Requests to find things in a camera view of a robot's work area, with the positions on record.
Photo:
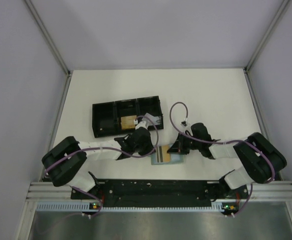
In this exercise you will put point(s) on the right aluminium corner post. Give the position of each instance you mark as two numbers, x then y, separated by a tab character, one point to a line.
284	6

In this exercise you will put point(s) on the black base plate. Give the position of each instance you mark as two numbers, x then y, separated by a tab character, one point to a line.
156	193

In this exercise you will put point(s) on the gold credit cards stack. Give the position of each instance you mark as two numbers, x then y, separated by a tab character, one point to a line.
128	122

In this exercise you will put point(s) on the aluminium corner post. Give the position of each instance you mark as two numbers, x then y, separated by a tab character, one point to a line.
46	36
284	6

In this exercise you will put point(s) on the left aluminium corner post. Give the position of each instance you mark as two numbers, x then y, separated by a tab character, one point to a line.
46	36

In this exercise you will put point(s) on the gold striped credit card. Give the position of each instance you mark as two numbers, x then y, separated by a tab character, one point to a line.
162	155

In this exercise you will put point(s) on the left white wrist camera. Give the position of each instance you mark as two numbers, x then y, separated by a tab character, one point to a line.
143	124

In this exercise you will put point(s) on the black three-compartment tray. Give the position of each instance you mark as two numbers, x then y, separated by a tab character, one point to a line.
106	116

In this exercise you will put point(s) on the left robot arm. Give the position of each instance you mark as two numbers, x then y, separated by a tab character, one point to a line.
71	161

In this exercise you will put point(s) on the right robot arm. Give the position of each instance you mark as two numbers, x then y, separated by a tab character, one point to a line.
259	158

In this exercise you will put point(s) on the green card holder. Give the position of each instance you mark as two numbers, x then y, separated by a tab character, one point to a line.
175	159

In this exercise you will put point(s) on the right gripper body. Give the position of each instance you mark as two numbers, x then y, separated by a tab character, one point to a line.
187	143

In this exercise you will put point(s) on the white credit cards stack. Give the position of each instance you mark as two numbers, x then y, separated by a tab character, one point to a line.
156	120

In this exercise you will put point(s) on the white slotted cable duct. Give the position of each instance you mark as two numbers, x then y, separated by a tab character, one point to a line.
91	207

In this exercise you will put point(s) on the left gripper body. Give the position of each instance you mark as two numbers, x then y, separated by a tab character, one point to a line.
144	149

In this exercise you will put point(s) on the aluminium frame rail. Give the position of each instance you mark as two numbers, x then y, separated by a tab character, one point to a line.
276	191

